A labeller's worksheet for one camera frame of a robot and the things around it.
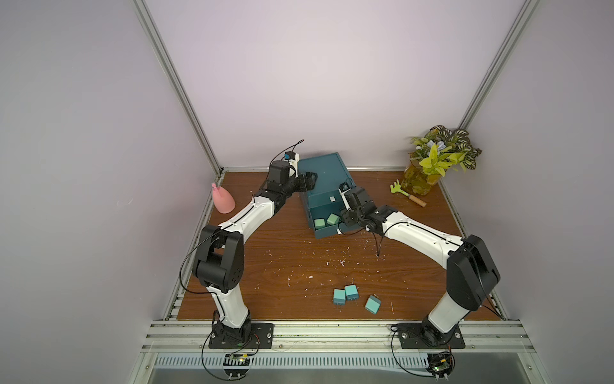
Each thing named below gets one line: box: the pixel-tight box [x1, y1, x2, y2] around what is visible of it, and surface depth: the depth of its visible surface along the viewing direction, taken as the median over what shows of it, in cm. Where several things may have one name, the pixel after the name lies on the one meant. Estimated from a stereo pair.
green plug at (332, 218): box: [326, 212, 340, 225], surface depth 92 cm
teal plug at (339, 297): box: [333, 288, 347, 306], surface depth 81 cm
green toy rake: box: [390, 179, 427, 208], surface depth 112 cm
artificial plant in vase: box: [400, 125, 483, 197], surface depth 99 cm
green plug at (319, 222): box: [314, 218, 326, 229], surface depth 90 cm
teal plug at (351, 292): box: [344, 284, 359, 301], surface depth 81 cm
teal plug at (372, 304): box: [364, 292, 382, 315], surface depth 79 cm
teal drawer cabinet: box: [298, 152, 357, 240], surface depth 91 cm
